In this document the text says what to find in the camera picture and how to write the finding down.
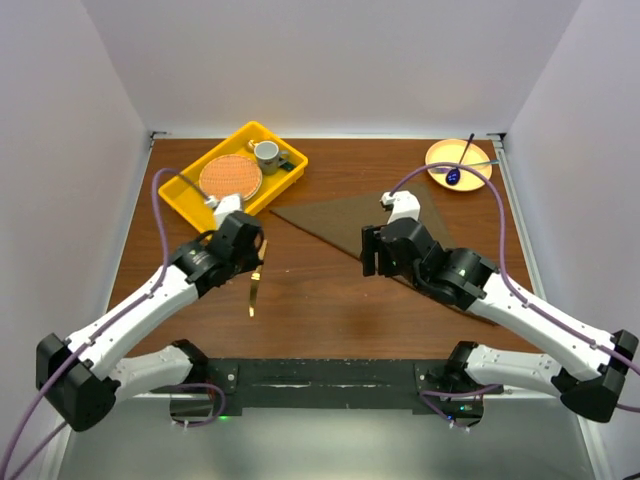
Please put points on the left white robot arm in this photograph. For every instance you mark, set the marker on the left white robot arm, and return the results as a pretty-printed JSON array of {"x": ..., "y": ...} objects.
[{"x": 86, "y": 374}]

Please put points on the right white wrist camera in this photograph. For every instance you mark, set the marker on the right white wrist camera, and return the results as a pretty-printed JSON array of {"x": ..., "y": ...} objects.
[{"x": 401, "y": 204}]

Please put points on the brown cloth napkin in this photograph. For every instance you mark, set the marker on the brown cloth napkin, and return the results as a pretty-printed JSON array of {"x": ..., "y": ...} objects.
[{"x": 338, "y": 223}]

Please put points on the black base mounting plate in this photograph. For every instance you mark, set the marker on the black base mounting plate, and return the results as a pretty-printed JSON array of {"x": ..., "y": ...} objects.
[{"x": 326, "y": 383}]

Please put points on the small green object in tray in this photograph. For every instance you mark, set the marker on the small green object in tray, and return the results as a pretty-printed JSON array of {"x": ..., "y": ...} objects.
[{"x": 287, "y": 166}]

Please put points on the grey ceramic mug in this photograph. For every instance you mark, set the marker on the grey ceramic mug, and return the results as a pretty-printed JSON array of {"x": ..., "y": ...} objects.
[{"x": 270, "y": 157}]

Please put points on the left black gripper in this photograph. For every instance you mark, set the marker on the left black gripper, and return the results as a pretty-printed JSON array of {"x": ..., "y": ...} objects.
[{"x": 252, "y": 260}]

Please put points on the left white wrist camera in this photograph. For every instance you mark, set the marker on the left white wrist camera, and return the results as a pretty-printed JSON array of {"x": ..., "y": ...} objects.
[{"x": 222, "y": 207}]

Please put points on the purple iridescent spoon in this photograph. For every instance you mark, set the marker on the purple iridescent spoon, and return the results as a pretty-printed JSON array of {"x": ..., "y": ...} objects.
[{"x": 453, "y": 176}]

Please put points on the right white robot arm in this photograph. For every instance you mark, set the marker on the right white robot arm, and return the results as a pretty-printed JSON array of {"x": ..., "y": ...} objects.
[{"x": 582, "y": 366}]

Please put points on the gold butter knife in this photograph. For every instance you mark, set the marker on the gold butter knife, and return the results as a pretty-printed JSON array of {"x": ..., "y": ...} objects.
[{"x": 256, "y": 279}]

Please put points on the iridescent fork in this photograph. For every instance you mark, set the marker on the iridescent fork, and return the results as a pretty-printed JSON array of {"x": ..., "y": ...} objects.
[{"x": 444, "y": 169}]

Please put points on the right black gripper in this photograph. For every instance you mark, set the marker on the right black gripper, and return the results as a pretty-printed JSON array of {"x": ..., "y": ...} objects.
[{"x": 370, "y": 241}]

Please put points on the yellow plastic tray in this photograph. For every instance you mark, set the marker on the yellow plastic tray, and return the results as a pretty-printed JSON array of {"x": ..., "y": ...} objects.
[{"x": 187, "y": 198}]

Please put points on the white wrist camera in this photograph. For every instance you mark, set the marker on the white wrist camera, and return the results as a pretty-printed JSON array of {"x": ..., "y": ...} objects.
[
  {"x": 222, "y": 207},
  {"x": 401, "y": 204}
]

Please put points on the orange woven coaster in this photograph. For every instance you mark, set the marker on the orange woven coaster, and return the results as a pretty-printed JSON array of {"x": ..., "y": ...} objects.
[{"x": 230, "y": 174}]

